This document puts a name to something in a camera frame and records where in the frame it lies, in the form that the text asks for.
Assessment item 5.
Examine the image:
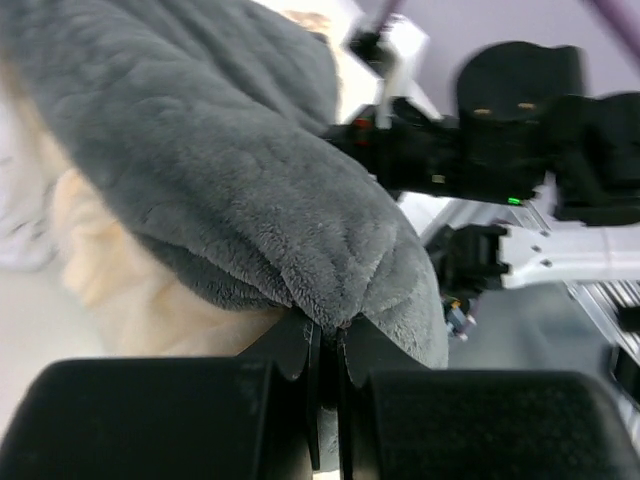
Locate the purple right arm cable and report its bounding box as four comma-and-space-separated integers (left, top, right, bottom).
374, 0, 640, 36

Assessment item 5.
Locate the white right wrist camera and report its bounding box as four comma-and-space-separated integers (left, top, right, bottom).
344, 14, 441, 131

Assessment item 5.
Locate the grey plush cream-frilled pillowcase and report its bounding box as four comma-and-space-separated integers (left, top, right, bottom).
1, 1, 449, 368

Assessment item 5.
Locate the white plain pillow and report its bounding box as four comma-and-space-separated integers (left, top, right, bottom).
1, 83, 66, 271

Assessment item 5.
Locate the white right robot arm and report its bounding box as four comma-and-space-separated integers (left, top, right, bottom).
326, 33, 639, 339

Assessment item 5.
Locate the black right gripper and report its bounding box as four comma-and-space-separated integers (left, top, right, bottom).
324, 42, 584, 203

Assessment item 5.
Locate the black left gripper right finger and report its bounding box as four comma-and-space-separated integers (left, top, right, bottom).
337, 316, 639, 479

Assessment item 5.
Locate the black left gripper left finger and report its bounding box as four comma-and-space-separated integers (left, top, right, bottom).
1, 313, 320, 479

